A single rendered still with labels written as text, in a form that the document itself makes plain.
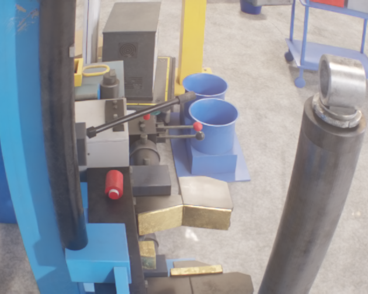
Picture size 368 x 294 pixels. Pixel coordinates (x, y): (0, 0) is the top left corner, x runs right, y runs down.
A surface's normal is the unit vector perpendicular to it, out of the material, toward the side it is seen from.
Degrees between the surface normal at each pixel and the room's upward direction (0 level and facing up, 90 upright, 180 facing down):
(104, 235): 0
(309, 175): 90
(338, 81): 65
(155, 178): 0
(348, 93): 81
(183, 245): 0
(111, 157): 90
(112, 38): 90
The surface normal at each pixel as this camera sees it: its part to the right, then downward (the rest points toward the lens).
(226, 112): -0.66, 0.44
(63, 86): 0.55, 0.53
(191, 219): -0.13, 0.60
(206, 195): 0.05, -0.79
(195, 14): 0.13, 0.61
